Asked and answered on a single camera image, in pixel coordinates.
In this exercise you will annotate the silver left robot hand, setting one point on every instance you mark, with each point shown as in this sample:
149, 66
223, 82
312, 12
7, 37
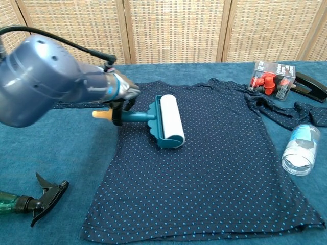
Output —
125, 89

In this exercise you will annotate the green spray bottle black trigger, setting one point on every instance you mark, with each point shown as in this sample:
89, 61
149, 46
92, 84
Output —
41, 201

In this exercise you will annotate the black stapler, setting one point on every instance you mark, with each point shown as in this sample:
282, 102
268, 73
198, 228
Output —
311, 88

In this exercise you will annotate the woven rattan folding screen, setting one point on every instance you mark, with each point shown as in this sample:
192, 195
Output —
178, 30

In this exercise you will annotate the clear plastic jar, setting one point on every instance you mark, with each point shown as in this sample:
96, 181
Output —
301, 153

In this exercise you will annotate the teal table cloth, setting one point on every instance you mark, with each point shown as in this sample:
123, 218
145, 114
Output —
51, 158

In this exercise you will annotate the clear box of red pieces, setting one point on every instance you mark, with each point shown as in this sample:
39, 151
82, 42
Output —
274, 80

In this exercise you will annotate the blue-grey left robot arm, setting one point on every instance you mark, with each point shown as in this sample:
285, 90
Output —
46, 81

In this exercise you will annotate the dark blue polka dot shirt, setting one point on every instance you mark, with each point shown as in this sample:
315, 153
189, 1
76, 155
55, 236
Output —
194, 158

